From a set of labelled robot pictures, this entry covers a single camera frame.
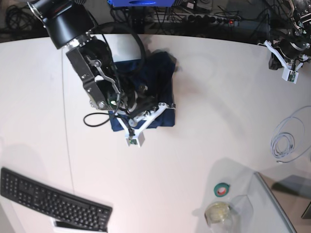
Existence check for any clear glass jar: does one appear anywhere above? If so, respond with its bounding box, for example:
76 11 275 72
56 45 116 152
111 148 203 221
204 201 234 233

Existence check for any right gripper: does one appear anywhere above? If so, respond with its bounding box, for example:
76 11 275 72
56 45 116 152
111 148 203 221
120 84 157 119

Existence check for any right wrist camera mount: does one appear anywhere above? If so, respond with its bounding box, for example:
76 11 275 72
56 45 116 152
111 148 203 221
116 102 176 148

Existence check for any green electrical tape roll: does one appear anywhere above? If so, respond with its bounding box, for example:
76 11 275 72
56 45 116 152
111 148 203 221
213 183 230 197

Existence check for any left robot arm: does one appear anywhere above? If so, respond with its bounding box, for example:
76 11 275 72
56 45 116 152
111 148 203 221
264 0 311 71

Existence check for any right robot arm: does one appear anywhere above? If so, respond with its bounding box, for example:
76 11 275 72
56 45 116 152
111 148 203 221
27 0 158 120

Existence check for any coiled white cable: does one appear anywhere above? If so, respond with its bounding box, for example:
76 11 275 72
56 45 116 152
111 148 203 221
270 105 311 164

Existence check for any blue box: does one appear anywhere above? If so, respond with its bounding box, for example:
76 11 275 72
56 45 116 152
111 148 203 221
108 0 175 7

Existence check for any dark blue t-shirt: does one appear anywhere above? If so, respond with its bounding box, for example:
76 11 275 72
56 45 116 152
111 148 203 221
110 51 175 132

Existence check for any black power strip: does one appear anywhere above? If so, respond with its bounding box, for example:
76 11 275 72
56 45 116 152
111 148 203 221
185 14 241 26

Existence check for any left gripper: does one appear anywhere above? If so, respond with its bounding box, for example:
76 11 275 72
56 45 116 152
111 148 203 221
269 39 309 70

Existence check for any black computer keyboard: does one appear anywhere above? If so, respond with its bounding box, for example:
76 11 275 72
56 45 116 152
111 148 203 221
0 167 113 232

